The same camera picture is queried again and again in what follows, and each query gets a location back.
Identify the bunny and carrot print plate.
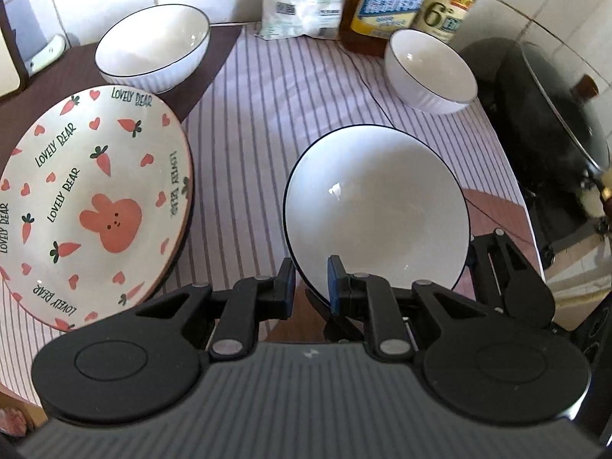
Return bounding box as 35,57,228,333
0,85,194,333

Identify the black wok with lid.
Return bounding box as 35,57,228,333
459,38,612,269

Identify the white-handled knife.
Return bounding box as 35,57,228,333
26,33,68,77

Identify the medium white ribbed bowl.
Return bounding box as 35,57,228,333
385,29,479,114

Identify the clear vinegar bottle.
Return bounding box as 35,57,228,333
412,0,488,44

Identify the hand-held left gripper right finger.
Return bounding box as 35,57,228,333
326,255,473,359

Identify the large white ribbed bowl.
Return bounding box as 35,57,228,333
94,4,211,95

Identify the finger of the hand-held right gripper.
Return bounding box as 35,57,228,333
470,228,531,309
305,289,366,343

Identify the thin black wire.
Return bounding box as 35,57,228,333
340,42,534,244

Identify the white salt bag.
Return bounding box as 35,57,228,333
253,0,345,39

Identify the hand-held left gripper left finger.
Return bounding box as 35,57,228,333
136,257,297,359

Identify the yellow label oil bottle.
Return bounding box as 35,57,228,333
350,0,443,40

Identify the striped tablecloth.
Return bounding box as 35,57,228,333
0,24,546,407

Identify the small white ribbed bowl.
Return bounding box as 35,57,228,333
283,125,470,309

